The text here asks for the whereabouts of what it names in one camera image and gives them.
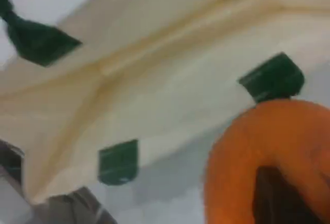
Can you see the orange fruit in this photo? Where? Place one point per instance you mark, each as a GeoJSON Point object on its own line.
{"type": "Point", "coordinates": [245, 157]}

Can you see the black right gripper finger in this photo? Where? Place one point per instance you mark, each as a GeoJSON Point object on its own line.
{"type": "Point", "coordinates": [278, 200]}

